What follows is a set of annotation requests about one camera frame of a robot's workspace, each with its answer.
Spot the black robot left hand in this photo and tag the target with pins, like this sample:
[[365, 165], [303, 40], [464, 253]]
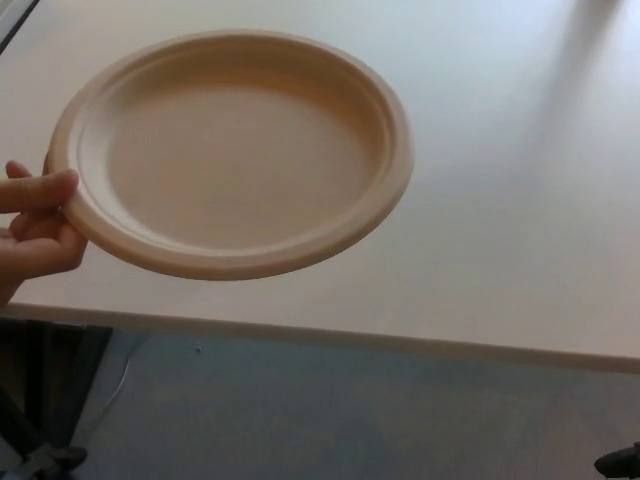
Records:
[[55, 457]]

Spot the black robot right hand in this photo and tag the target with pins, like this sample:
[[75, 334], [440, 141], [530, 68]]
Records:
[[625, 462]]

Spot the person's bare hand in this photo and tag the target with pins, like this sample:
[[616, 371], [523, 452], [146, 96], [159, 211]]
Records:
[[35, 192]]

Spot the beige round paper plate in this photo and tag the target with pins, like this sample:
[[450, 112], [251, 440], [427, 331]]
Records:
[[235, 160]]

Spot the dark metal table leg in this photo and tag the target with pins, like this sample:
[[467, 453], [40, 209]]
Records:
[[55, 365]]

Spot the dark window frame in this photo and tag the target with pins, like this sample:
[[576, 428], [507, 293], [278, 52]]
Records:
[[15, 22]]

